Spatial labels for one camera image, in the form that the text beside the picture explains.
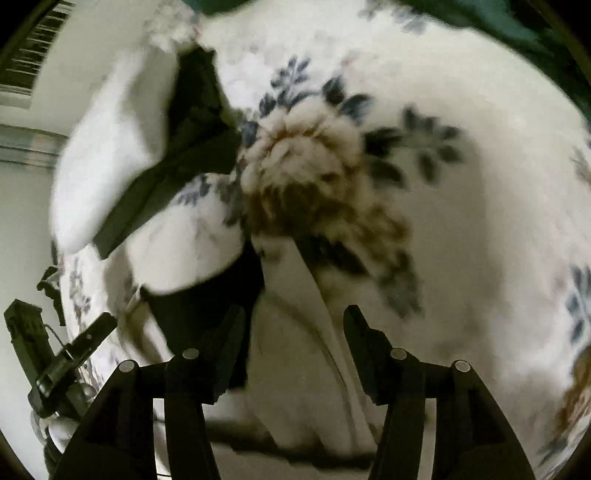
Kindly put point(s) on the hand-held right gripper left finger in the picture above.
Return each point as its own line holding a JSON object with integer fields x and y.
{"x": 233, "y": 332}

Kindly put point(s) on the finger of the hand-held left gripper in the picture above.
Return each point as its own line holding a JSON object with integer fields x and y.
{"x": 51, "y": 288}
{"x": 94, "y": 332}

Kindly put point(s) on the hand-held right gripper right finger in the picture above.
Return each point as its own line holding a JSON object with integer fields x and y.
{"x": 358, "y": 332}

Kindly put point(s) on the white garment with black trim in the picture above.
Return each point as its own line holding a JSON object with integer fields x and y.
{"x": 115, "y": 138}

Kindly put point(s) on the grey window ledge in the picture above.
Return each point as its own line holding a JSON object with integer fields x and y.
{"x": 27, "y": 145}

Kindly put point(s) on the floral printed blanket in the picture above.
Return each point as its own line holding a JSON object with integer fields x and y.
{"x": 461, "y": 221}

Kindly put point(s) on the window blinds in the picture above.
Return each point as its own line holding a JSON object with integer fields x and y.
{"x": 34, "y": 50}

